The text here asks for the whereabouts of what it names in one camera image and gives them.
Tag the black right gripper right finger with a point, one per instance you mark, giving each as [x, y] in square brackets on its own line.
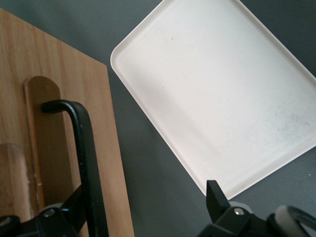
[217, 197]

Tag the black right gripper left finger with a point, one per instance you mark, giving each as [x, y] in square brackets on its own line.
[71, 200]

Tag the cream rectangular tray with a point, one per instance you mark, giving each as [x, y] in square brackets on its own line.
[212, 93]

